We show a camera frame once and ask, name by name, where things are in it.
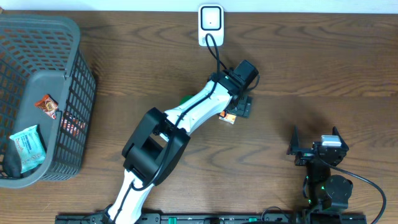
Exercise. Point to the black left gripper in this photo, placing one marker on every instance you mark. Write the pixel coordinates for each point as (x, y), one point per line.
(245, 101)

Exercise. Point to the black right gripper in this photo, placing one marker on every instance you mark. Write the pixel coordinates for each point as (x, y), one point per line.
(305, 154)

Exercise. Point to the orange tissue pack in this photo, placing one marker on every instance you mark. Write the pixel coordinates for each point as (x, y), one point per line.
(229, 118)

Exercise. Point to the green lid jar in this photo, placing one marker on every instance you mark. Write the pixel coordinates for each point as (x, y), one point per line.
(185, 99)

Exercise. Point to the red Top chocolate bar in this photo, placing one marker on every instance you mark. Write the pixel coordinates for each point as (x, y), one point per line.
(48, 106)

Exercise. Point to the teal wet wipes pack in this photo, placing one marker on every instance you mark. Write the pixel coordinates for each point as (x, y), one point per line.
(29, 147)

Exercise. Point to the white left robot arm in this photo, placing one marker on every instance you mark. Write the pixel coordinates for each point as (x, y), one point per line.
(159, 140)

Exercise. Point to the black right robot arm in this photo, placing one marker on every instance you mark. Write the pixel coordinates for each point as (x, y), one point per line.
(327, 194)

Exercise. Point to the white barcode scanner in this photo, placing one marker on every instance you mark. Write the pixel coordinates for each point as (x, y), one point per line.
(211, 21)

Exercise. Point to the grey plastic basket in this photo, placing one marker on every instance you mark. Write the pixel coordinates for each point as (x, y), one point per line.
(40, 55)

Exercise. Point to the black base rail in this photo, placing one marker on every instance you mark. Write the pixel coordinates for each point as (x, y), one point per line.
(156, 218)

